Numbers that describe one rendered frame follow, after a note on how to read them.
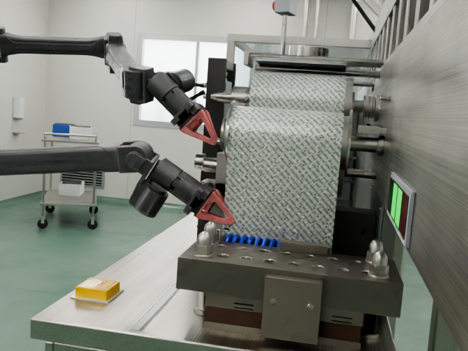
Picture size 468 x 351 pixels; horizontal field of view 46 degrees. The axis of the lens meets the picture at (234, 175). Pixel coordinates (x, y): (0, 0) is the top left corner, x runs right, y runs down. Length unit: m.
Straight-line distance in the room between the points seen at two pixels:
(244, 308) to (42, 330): 0.37
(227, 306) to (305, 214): 0.27
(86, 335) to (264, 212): 0.43
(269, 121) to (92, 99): 6.30
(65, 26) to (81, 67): 0.56
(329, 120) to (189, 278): 0.44
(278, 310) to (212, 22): 6.14
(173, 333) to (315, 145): 0.47
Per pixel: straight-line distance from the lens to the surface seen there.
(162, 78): 1.27
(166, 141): 7.04
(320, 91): 1.39
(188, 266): 1.02
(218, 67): 1.52
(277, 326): 1.00
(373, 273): 1.01
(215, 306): 1.04
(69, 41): 1.75
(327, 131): 1.15
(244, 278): 1.00
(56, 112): 7.62
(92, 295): 1.18
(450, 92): 0.56
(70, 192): 6.16
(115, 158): 1.19
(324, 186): 1.15
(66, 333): 1.08
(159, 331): 1.03
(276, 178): 1.16
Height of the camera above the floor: 1.30
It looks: 7 degrees down
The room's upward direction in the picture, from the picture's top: 4 degrees clockwise
